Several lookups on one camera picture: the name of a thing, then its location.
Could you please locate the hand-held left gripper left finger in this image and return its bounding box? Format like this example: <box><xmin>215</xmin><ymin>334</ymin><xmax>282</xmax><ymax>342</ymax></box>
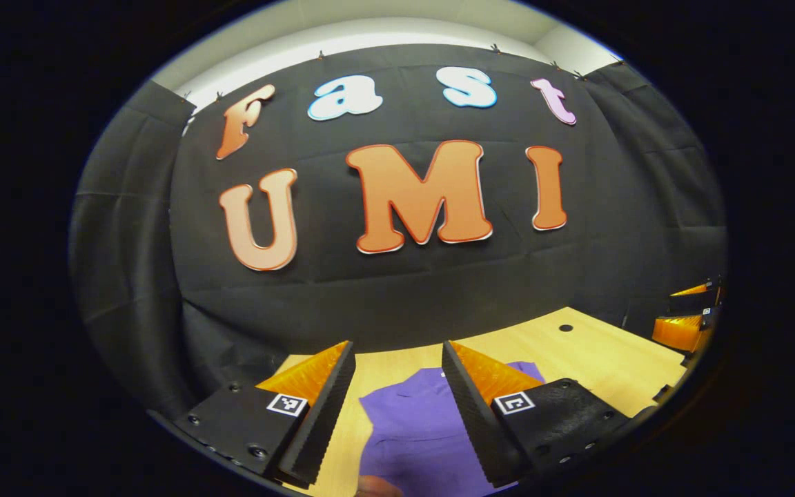
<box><xmin>175</xmin><ymin>340</ymin><xmax>358</xmax><ymax>487</ymax></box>

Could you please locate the black backdrop cloth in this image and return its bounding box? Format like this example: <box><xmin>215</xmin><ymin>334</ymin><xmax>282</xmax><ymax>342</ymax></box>
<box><xmin>68</xmin><ymin>43</ymin><xmax>728</xmax><ymax>418</ymax></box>

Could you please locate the purple garment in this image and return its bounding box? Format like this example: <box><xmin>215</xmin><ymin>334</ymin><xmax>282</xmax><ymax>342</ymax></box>
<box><xmin>358</xmin><ymin>360</ymin><xmax>547</xmax><ymax>497</ymax></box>

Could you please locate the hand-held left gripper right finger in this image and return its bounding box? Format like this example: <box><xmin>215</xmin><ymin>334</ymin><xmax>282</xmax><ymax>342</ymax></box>
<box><xmin>441</xmin><ymin>340</ymin><xmax>631</xmax><ymax>489</ymax></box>

